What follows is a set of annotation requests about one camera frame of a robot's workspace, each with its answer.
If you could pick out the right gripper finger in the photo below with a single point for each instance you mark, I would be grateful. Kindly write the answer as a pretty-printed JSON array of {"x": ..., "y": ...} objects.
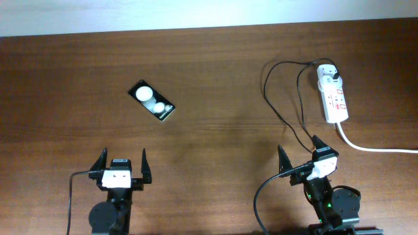
[
  {"x": 285, "y": 166},
  {"x": 319, "y": 144}
]

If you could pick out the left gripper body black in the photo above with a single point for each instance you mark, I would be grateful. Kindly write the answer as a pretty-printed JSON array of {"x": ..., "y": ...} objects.
[{"x": 136, "y": 183}]

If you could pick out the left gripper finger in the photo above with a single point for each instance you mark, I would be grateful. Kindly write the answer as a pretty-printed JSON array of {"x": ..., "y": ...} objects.
[
  {"x": 145, "y": 168},
  {"x": 100, "y": 163}
]

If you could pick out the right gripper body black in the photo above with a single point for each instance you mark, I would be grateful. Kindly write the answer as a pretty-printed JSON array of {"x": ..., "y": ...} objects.
[{"x": 300, "y": 177}]

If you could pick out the black smartphone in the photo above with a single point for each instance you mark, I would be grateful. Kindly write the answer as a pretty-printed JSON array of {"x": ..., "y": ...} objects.
[{"x": 152, "y": 100}]

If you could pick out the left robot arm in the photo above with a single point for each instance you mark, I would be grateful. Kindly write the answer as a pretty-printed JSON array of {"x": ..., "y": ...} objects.
[{"x": 114, "y": 214}]

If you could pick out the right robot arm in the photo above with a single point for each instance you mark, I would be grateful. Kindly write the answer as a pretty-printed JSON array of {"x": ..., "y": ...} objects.
[{"x": 337, "y": 208}]

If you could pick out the white charger adapter plug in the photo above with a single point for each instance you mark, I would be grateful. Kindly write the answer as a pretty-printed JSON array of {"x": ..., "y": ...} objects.
[{"x": 328, "y": 77}]

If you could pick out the white power strip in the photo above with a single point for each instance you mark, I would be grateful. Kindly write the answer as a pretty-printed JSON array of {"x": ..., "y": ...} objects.
[{"x": 334, "y": 104}]

